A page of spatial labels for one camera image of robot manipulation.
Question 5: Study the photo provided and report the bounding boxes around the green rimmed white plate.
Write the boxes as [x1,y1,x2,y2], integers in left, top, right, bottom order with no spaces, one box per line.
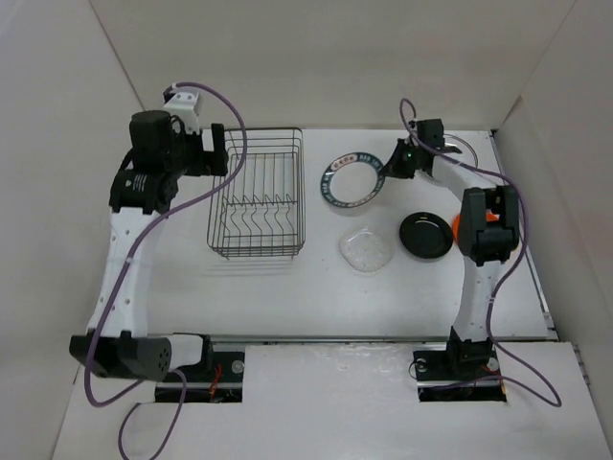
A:
[320,151,385,209]

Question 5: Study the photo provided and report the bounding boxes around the white plate red characters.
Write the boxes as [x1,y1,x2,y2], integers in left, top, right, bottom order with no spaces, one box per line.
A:
[444,134,479,168]

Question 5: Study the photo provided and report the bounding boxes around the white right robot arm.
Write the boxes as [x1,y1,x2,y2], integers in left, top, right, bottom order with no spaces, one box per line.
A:
[381,119,520,380]

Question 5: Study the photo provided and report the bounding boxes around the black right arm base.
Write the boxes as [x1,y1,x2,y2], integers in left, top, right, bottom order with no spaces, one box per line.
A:
[410,347,507,403]

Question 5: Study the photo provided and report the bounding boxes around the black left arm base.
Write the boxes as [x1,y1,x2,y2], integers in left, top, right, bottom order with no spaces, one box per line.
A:
[180,343,245,403]

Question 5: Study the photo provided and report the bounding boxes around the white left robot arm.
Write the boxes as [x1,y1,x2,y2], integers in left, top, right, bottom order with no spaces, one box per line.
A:
[69,110,228,381]

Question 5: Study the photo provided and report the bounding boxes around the black round plate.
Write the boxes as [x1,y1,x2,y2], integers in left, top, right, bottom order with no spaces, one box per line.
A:
[398,212,454,261]

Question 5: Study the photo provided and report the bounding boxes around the orange round plate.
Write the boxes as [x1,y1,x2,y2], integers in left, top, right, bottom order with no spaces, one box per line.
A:
[451,214,461,242]

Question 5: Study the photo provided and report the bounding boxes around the clear glass plate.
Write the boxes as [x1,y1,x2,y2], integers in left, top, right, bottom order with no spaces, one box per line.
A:
[338,227,394,273]

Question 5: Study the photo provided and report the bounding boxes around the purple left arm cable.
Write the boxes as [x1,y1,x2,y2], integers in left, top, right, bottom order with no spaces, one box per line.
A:
[83,81,247,452]

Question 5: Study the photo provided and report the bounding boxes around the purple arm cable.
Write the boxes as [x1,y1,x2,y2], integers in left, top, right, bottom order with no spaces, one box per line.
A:
[83,81,247,452]
[399,98,562,408]

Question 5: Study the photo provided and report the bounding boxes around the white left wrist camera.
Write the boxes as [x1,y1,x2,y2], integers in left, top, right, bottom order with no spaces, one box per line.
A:
[163,86,201,134]

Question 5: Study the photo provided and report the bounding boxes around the grey wire dish rack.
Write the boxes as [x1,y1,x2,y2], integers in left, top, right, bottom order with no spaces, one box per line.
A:
[207,126,306,259]

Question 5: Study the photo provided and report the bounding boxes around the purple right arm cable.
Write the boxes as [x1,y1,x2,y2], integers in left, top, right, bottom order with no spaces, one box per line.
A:
[399,98,562,408]

